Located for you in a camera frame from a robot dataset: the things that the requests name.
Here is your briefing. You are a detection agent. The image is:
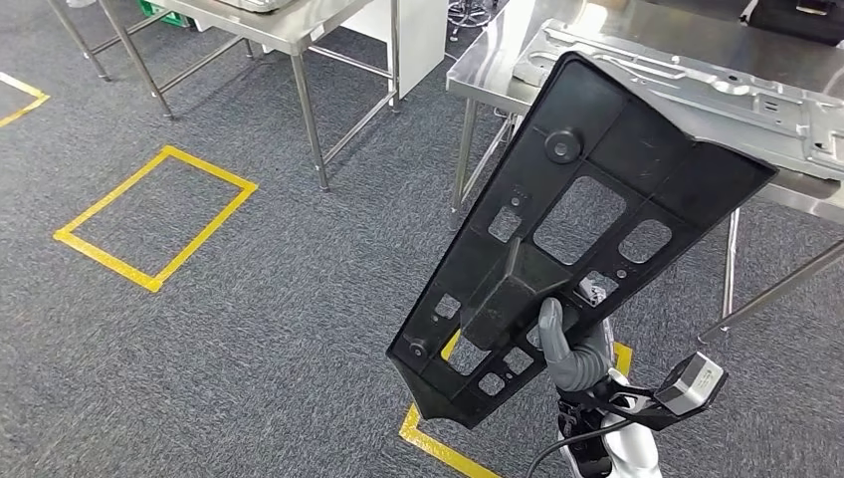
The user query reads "stainless steel table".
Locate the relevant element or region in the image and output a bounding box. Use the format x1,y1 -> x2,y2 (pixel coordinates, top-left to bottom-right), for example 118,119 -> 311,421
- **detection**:
46,0 -> 403,192

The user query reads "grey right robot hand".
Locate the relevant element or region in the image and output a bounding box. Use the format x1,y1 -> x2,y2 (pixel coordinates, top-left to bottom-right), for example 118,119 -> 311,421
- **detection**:
536,275 -> 618,394

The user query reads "white cabinet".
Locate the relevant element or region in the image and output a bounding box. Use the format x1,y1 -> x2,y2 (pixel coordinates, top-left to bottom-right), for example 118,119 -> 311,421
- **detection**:
339,0 -> 450,101

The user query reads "green plastic crate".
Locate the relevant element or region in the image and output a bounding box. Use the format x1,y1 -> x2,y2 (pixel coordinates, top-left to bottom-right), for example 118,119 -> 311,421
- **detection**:
136,0 -> 192,29

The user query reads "grey stamped metal panel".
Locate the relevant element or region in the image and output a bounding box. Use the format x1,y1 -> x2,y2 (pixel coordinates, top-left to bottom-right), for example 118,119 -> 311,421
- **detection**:
513,18 -> 844,182

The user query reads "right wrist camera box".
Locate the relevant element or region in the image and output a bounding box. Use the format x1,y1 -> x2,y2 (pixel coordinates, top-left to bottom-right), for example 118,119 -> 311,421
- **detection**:
652,351 -> 730,430

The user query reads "black plastic plate part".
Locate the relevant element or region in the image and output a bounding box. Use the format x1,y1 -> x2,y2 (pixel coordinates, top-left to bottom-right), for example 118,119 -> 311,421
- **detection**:
385,51 -> 780,431

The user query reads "stainless steel workbench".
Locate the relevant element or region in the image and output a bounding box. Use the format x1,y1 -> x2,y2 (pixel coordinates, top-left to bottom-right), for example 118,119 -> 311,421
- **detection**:
446,0 -> 844,345

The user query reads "black camera cable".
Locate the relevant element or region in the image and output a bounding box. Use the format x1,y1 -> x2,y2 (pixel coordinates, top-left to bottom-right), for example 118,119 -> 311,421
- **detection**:
524,418 -> 634,478

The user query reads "black bag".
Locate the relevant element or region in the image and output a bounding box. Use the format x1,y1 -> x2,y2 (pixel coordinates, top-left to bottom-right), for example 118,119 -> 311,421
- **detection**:
741,0 -> 844,48

